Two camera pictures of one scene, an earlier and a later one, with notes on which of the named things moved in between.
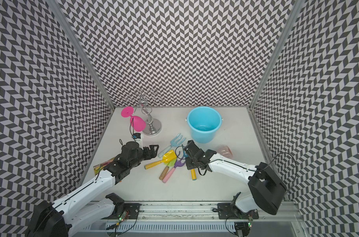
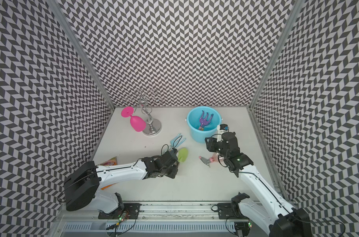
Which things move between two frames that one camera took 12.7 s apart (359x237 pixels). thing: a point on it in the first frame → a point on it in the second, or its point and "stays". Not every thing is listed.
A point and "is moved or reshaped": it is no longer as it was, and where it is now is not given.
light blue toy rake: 173,143 stays
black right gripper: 188,163 → 212,141
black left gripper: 153,152 → 175,171
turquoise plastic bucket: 203,122 stays
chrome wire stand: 154,126 stays
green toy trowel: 168,164 is moved or reshaped
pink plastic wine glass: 137,123 stays
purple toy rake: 179,163 → 204,122
